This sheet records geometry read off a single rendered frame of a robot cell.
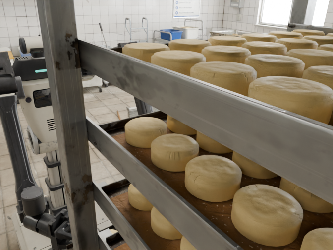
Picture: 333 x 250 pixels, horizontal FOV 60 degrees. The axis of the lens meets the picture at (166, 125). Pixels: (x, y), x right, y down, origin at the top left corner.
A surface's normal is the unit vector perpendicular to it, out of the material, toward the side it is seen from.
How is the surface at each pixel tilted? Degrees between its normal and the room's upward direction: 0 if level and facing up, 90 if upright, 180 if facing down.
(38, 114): 90
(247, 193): 0
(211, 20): 90
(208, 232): 90
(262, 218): 0
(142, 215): 0
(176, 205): 90
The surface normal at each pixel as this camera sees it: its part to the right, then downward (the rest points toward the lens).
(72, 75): 0.58, 0.34
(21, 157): 0.54, -0.06
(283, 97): -0.59, 0.32
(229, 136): -0.81, 0.22
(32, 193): 0.02, -0.92
